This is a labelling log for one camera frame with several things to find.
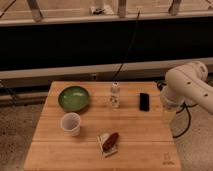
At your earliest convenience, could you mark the small device on ledge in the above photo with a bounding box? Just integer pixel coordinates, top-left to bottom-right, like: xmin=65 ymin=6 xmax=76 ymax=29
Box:
xmin=90 ymin=7 xmax=105 ymax=15

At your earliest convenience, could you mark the black cable to wall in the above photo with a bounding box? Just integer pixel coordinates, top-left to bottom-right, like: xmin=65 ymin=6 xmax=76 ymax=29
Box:
xmin=110 ymin=9 xmax=141 ymax=82

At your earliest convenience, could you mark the brown sausage-shaped object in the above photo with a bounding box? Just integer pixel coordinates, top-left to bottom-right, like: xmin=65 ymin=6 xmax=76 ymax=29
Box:
xmin=102 ymin=132 xmax=119 ymax=151

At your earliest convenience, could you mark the black cable on floor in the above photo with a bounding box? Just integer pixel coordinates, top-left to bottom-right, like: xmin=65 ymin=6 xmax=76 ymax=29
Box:
xmin=156 ymin=79 xmax=198 ymax=139

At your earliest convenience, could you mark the black rectangular block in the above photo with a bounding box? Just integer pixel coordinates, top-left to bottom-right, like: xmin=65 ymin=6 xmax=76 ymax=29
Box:
xmin=139 ymin=93 xmax=149 ymax=111

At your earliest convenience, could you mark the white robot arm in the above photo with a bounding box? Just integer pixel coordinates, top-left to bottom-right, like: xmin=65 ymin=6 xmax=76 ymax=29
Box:
xmin=160 ymin=61 xmax=213 ymax=124

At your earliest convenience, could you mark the green ceramic bowl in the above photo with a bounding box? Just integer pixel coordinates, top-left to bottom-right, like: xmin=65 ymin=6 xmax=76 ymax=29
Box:
xmin=58 ymin=86 xmax=90 ymax=112

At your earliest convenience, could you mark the translucent plastic cup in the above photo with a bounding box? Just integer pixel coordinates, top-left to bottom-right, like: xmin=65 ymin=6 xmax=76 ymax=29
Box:
xmin=60 ymin=113 xmax=81 ymax=136

